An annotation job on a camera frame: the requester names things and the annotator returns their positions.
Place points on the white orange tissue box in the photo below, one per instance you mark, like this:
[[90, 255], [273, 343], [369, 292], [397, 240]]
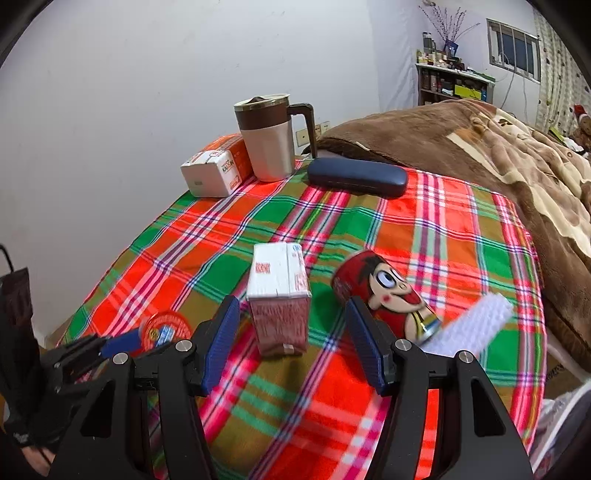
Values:
[[207, 175]]

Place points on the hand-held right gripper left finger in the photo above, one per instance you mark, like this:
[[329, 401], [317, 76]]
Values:
[[221, 341]]

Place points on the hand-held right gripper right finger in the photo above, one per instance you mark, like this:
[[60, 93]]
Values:
[[364, 341]]

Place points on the red white milk carton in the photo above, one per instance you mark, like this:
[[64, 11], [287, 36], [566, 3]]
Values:
[[277, 314]]

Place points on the black plastic bag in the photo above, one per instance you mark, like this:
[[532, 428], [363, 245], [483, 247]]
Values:
[[16, 314]]

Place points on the cluttered white shelf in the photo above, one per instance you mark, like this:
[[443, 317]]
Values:
[[455, 85]]

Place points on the plaid cloth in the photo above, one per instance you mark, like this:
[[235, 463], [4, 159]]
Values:
[[415, 221]]

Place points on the barred window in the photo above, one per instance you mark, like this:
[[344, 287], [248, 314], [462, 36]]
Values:
[[515, 48]]

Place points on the dark blue glasses case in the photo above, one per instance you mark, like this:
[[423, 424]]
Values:
[[355, 177]]

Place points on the red cartoon drink can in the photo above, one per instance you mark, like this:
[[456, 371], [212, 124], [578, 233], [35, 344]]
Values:
[[392, 295]]

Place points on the patterned curtain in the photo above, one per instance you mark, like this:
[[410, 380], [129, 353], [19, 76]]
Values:
[[561, 78]]

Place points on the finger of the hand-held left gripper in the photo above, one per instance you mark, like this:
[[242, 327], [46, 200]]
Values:
[[122, 345], [69, 367]]

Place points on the teddy bear with red hat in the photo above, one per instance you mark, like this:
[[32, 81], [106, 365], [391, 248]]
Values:
[[582, 129]]

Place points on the beige brown lidded mug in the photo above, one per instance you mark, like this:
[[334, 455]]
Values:
[[268, 147]]

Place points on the dried branches in vase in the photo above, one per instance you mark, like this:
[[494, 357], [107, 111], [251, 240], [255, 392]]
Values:
[[445, 23]]

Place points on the red round printed lid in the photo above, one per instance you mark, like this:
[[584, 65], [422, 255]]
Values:
[[173, 325]]

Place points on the wall socket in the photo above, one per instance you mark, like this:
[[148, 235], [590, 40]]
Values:
[[302, 137], [322, 128]]

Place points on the brown plush blanket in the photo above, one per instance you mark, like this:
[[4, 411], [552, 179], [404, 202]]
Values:
[[531, 161]]

